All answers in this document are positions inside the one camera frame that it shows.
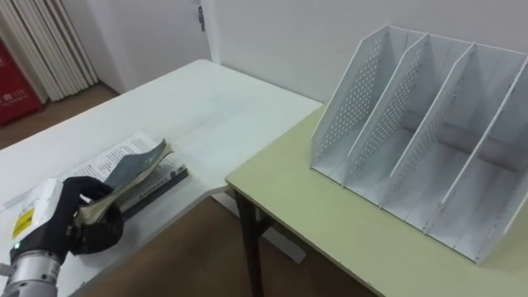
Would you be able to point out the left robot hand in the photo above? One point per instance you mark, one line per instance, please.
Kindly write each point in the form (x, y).
(53, 222)

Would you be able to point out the grey-blue cover book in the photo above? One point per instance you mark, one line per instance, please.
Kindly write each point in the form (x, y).
(132, 175)

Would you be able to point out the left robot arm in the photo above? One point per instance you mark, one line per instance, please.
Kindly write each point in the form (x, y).
(31, 274)

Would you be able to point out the white cover book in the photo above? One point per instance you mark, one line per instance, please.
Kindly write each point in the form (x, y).
(136, 165)

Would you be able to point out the red cabinet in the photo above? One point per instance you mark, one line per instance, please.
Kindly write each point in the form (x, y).
(14, 86)

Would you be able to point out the white table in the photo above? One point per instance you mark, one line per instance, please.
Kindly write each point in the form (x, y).
(165, 123)

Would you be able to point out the white radiator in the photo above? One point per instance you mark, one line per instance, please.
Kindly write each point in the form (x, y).
(53, 45)

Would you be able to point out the white door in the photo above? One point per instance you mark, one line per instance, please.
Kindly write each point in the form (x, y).
(161, 37)

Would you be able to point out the pale green desk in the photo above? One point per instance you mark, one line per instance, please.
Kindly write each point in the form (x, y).
(350, 231)

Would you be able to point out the white perforated file rack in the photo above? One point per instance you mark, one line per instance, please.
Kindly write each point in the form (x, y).
(429, 140)

